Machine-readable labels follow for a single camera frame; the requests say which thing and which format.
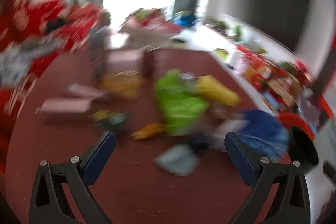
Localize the tall blue drink can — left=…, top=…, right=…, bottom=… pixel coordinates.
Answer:
left=88, top=26, right=110, bottom=80

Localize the red drink can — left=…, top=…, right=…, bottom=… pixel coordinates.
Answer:
left=142, top=47, right=158, bottom=77

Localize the green plastic bag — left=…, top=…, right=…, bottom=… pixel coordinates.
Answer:
left=154, top=69, right=210, bottom=136

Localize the red covered sofa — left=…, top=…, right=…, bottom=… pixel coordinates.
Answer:
left=1, top=0, right=102, bottom=165

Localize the orange peel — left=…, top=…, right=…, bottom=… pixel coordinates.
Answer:
left=131, top=123, right=165, bottom=140

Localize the red plastic stool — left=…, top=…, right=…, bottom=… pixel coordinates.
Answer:
left=278, top=112, right=314, bottom=140

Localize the blue white plastic bag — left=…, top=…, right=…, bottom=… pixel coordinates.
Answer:
left=214, top=109, right=289, bottom=161

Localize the pink thin wrapper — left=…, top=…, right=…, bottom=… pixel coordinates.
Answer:
left=36, top=83, right=110, bottom=114

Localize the large wall television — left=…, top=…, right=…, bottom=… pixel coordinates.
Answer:
left=224, top=0, right=310, bottom=52

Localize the orange snack wrapper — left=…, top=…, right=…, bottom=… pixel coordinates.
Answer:
left=99, top=71, right=144, bottom=100

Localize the round red side table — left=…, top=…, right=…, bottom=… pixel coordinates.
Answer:
left=119, top=9, right=183, bottom=47

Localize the grey blue tissue paper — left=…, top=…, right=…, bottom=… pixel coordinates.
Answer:
left=154, top=144, right=200, bottom=176

